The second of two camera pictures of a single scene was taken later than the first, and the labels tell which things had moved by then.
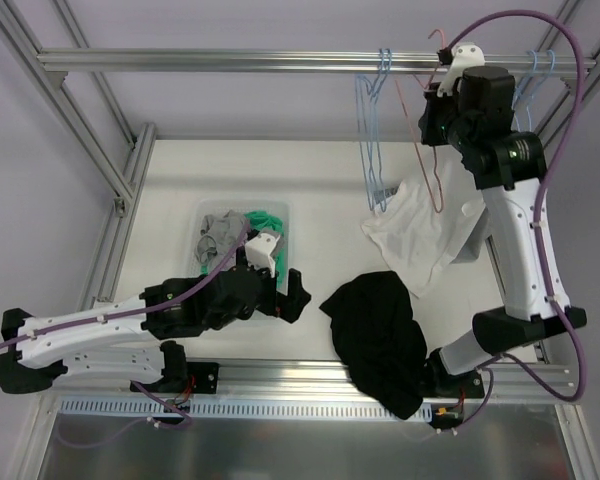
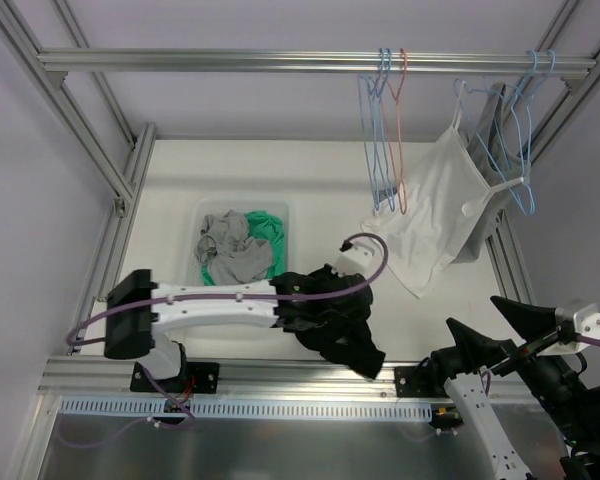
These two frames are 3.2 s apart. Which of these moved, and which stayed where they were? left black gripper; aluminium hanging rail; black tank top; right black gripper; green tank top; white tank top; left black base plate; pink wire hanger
Moved: left black gripper; black tank top; right black gripper; pink wire hanger
Stayed: white tank top; left black base plate; aluminium hanging rail; green tank top
